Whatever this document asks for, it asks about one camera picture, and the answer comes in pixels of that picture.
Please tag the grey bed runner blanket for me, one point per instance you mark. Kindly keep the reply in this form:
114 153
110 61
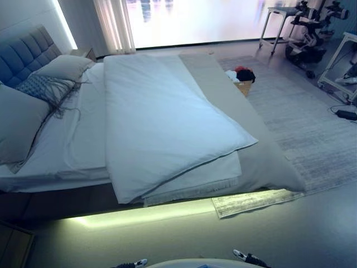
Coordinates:
259 156

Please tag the white bed sheet mattress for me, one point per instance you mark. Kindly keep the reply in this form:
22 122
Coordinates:
81 134

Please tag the white folded duvet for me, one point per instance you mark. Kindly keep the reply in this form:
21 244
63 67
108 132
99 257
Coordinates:
167 117

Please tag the wicker laundry basket with clothes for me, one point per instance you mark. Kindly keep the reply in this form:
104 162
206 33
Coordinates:
243 79

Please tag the grey striped area rug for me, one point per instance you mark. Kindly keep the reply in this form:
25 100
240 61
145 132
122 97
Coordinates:
301 134

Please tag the wooden nightstand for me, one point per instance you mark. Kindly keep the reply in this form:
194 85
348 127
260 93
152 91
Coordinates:
83 53

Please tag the beige curtain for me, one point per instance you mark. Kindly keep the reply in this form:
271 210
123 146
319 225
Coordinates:
114 23

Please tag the robot white torso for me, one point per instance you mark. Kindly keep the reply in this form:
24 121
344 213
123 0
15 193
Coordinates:
203 263

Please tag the robot left foot shoe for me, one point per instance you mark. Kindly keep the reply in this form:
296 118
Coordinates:
132 263

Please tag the robot foot shoe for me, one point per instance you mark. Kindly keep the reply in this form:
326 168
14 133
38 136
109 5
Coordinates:
132 263
246 256

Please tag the robot right foot shoe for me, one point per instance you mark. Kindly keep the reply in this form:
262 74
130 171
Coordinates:
246 256

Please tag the patterned fringed cushion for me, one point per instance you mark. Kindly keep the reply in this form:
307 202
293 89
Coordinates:
47 86

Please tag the large grey pillow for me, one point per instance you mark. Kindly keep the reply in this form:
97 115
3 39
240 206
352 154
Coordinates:
19 123

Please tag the black wheeled robot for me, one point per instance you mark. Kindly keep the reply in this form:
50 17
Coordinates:
312 30

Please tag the black power adapter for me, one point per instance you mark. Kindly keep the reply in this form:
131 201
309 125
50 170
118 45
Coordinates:
346 114

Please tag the grey tufted headboard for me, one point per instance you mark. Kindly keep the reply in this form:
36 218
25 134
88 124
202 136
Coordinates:
25 53

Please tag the white sneaker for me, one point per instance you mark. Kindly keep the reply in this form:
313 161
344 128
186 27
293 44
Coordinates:
346 80

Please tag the wooden bedside table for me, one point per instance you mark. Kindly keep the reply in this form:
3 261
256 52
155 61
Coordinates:
14 243

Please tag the dark bed frame base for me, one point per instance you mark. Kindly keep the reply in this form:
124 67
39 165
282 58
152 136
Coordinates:
55 201

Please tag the white metal frame cart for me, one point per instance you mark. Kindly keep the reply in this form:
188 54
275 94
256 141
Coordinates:
274 23

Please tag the white metal frame table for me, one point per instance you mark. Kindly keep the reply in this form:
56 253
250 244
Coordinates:
338 67

